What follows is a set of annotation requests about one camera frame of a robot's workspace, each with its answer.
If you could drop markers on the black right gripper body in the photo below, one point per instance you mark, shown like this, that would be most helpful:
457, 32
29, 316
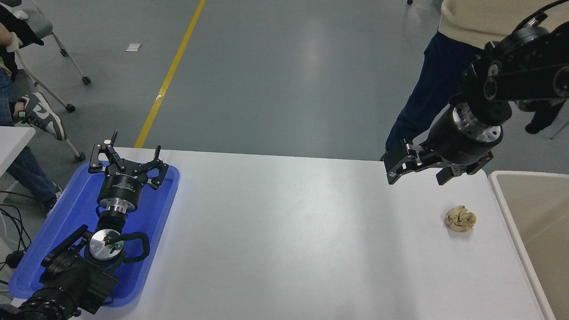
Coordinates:
455, 142

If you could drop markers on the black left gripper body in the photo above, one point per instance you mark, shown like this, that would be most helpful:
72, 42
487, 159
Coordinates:
122, 187

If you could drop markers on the tan paper ball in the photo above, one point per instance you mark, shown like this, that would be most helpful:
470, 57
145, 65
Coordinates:
460, 218

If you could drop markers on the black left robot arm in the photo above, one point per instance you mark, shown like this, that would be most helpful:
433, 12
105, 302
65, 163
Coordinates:
66, 280

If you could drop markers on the standing person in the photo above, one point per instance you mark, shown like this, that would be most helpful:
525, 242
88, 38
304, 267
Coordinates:
438, 84

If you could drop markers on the blue plastic tray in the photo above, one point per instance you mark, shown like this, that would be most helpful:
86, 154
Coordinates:
58, 222

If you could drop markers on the seated person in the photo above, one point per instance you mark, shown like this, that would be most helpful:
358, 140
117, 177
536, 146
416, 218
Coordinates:
26, 173

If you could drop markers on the large pale bin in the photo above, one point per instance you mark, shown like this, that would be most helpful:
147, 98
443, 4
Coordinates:
538, 213

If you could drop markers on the white side table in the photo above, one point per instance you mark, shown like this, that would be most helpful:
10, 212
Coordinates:
11, 142

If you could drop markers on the white paper scrap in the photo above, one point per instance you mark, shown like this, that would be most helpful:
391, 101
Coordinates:
133, 47

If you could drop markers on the black power adapter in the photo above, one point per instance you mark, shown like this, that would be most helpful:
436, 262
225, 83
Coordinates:
15, 258

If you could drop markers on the grey wheeled chair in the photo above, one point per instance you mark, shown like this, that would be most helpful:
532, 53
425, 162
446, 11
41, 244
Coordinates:
38, 20

